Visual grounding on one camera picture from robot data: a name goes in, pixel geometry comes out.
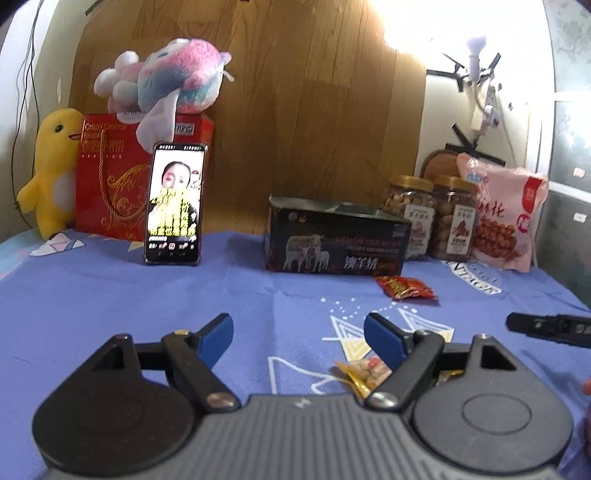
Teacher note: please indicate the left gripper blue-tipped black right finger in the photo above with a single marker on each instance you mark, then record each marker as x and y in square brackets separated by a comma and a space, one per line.
[414, 359]

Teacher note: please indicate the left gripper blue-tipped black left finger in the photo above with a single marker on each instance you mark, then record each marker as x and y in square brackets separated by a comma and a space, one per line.
[187, 359]

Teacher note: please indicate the yellow snack packet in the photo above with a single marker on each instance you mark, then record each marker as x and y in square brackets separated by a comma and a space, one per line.
[366, 374]

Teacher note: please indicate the red candy wrapper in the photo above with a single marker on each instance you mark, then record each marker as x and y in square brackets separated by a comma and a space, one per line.
[400, 288]

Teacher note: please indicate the blue patterned tablecloth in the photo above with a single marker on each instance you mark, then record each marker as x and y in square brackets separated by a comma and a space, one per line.
[60, 303]

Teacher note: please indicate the nut jar gold lid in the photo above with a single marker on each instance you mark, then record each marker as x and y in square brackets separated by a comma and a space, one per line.
[455, 218]
[412, 198]

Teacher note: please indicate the dark printed storage box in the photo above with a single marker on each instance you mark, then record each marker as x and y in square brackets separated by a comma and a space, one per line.
[338, 238]

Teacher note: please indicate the smartphone with lit screen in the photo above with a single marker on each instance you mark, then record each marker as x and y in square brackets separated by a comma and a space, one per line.
[173, 211]

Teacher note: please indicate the pink snack bag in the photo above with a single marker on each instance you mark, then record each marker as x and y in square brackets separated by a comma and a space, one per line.
[508, 201]

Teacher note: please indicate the brown round board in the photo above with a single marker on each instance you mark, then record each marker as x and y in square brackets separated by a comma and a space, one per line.
[440, 162]

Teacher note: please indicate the red gift box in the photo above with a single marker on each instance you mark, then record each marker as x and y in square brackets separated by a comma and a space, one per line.
[112, 179]

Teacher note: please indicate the yellow duck plush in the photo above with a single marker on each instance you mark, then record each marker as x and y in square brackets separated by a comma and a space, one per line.
[51, 191]

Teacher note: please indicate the pink plush toy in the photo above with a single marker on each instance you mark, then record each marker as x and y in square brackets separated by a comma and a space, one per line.
[183, 77]

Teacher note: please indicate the white wall charger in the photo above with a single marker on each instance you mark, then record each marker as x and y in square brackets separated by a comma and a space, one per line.
[487, 113]

